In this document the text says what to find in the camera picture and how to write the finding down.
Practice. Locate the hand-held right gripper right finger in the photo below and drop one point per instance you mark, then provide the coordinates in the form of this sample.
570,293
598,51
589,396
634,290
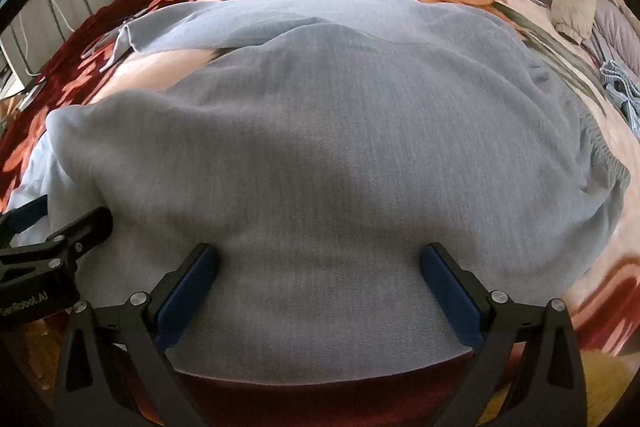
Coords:
450,294

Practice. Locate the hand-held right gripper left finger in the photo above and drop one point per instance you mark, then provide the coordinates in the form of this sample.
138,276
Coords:
185,294

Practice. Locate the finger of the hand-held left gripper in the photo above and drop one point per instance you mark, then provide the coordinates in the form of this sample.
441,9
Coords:
27,212
85,227

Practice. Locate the grey pants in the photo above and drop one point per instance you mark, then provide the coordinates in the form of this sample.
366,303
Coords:
325,157

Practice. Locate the white bed sheet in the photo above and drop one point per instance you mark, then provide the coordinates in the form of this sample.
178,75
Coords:
35,177

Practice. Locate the blue striped cloth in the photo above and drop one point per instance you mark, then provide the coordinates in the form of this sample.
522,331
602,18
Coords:
620,82

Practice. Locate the lilac quilted jacket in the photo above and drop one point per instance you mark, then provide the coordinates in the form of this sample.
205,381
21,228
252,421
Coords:
615,27

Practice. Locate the cream puffer jacket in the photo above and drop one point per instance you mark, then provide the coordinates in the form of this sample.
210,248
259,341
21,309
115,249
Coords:
575,2

